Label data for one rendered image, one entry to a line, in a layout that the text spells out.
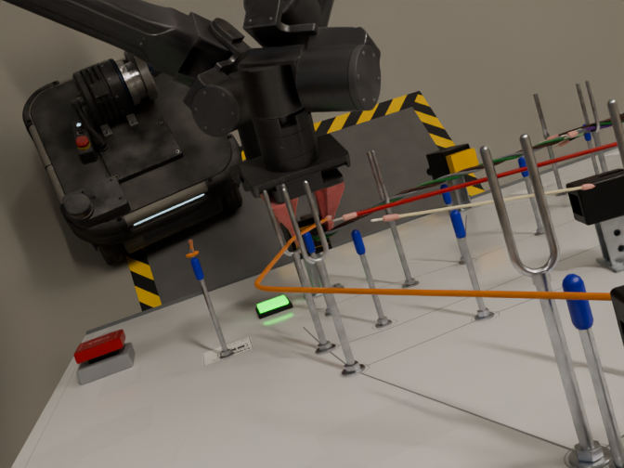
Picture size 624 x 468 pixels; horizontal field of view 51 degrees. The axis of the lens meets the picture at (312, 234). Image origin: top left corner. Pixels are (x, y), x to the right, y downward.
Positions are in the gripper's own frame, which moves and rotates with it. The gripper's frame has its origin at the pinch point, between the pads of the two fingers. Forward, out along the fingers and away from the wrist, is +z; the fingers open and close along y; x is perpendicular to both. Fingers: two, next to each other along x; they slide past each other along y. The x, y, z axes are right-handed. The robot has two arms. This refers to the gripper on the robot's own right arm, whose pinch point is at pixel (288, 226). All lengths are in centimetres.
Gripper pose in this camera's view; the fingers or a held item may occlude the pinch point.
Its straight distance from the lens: 85.4
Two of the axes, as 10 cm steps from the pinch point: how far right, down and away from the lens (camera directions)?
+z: 2.5, 9.3, 2.8
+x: -2.2, -2.3, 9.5
